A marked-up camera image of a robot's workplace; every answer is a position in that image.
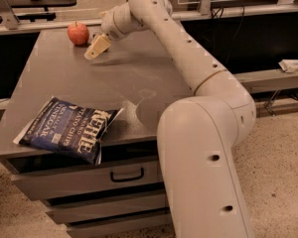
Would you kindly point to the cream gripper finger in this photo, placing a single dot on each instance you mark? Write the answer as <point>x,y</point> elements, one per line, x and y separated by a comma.
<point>99,45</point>

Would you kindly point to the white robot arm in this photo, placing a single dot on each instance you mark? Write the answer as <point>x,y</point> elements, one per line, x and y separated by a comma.
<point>195,135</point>

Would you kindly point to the red apple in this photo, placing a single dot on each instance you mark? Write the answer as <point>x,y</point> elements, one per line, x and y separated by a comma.
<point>78,33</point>

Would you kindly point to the blue kettle chips bag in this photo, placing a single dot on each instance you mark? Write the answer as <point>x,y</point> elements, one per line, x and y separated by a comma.
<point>65,128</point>

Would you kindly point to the grey drawer cabinet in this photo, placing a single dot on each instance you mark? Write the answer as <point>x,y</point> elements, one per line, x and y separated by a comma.
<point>136,75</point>

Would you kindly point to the white packet on shelf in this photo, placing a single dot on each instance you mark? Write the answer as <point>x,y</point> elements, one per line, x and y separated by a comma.
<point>289,65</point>

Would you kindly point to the black drawer handle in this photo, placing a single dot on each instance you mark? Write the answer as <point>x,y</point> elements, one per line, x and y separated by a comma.
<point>127,177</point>

